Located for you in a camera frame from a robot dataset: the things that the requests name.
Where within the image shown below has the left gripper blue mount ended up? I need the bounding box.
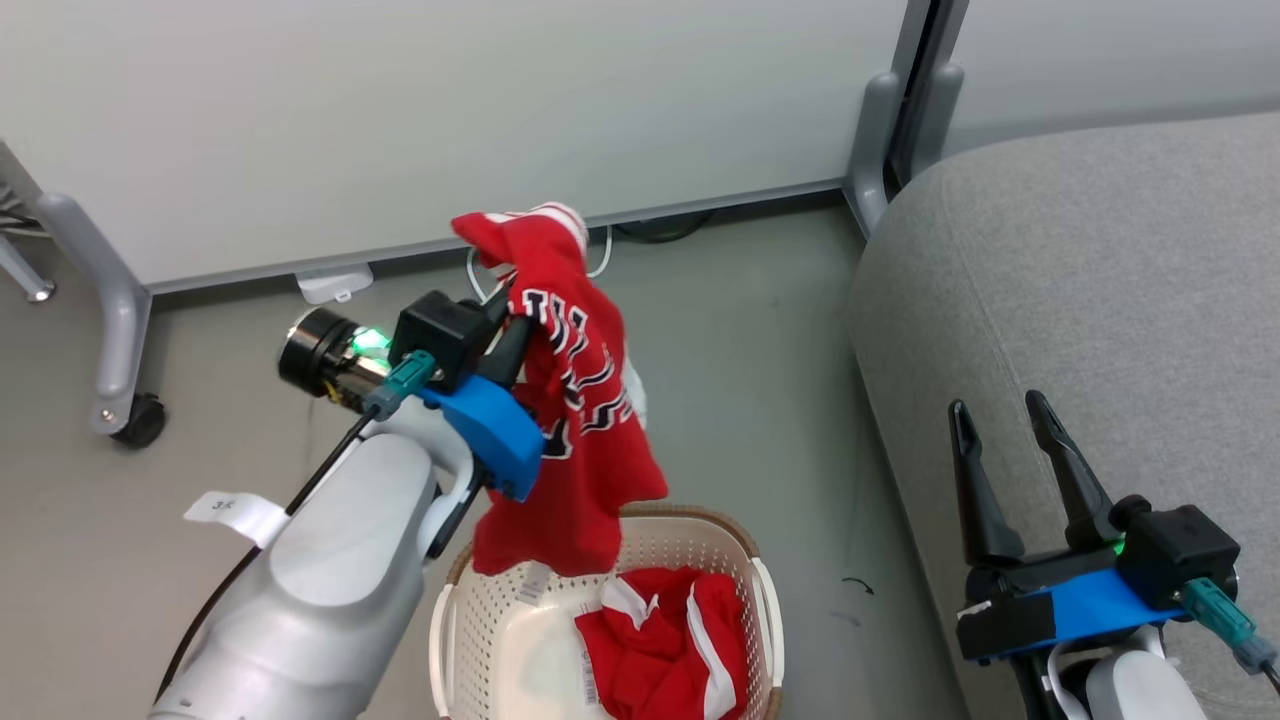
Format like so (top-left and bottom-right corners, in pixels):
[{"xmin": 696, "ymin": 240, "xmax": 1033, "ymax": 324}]
[{"xmin": 278, "ymin": 285, "xmax": 547, "ymax": 502}]

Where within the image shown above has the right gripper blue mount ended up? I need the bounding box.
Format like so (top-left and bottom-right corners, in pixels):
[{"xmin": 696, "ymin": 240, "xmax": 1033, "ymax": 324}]
[{"xmin": 949, "ymin": 390, "xmax": 1183, "ymax": 664}]

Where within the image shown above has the red jersey with black-white print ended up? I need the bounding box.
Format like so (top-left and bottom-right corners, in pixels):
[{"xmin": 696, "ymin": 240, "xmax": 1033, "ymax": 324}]
[{"xmin": 450, "ymin": 203, "xmax": 669, "ymax": 578}]

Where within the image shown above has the red garment with white stripes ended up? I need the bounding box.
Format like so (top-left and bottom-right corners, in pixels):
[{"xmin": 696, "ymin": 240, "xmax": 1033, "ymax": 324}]
[{"xmin": 575, "ymin": 567, "xmax": 749, "ymax": 720}]

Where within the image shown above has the cream perforated laundry basket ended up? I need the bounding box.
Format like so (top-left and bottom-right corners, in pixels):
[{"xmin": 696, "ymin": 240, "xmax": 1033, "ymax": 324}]
[{"xmin": 430, "ymin": 503, "xmax": 786, "ymax": 720}]

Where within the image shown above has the grey fabric sofa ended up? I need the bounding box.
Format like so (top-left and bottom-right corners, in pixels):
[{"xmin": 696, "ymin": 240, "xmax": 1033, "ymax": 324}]
[{"xmin": 848, "ymin": 110, "xmax": 1280, "ymax": 720}]

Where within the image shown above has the wide white partition panel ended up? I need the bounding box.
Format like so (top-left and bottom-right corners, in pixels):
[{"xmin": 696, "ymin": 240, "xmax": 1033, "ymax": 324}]
[{"xmin": 0, "ymin": 0, "xmax": 936, "ymax": 297}]

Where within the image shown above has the short grey partition leg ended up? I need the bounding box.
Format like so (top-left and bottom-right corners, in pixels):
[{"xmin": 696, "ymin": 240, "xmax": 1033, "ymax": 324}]
[
  {"xmin": 905, "ymin": 63, "xmax": 966, "ymax": 188},
  {"xmin": 845, "ymin": 70, "xmax": 906, "ymax": 238}
]

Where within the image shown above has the black caster wheel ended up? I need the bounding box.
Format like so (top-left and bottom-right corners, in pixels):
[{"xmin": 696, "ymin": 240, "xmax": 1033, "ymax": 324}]
[{"xmin": 112, "ymin": 393, "xmax": 167, "ymax": 449}]

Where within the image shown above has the long grey partition leg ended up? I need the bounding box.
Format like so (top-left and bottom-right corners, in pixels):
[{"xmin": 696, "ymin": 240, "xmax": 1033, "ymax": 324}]
[{"xmin": 35, "ymin": 190, "xmax": 153, "ymax": 436}]

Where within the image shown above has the narrow white partition panel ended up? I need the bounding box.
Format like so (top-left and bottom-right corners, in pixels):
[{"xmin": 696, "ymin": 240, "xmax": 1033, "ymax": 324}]
[{"xmin": 940, "ymin": 0, "xmax": 1280, "ymax": 159}]

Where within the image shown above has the thin grey metal stand leg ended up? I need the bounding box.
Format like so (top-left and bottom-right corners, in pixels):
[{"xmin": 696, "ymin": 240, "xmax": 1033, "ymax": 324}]
[{"xmin": 0, "ymin": 235, "xmax": 56, "ymax": 304}]

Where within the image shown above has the black left arm cable teal plug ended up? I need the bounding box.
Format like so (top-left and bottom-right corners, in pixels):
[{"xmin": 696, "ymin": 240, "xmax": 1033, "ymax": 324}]
[{"xmin": 155, "ymin": 350, "xmax": 438, "ymax": 701}]

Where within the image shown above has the white plastic floor bracket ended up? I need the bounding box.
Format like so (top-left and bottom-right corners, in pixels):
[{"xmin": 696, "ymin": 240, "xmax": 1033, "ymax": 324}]
[{"xmin": 296, "ymin": 263, "xmax": 375, "ymax": 305}]

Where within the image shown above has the black floor cable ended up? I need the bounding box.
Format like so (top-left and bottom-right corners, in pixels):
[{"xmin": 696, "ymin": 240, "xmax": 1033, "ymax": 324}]
[{"xmin": 610, "ymin": 208, "xmax": 717, "ymax": 245}]

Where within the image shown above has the right arm cable teal plug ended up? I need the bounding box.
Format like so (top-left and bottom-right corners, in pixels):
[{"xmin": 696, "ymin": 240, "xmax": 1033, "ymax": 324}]
[{"xmin": 1183, "ymin": 578, "xmax": 1280, "ymax": 696}]

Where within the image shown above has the white paper cable tag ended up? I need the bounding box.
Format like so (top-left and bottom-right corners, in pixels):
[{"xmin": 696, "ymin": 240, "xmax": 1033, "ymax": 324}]
[{"xmin": 183, "ymin": 490, "xmax": 291, "ymax": 549}]

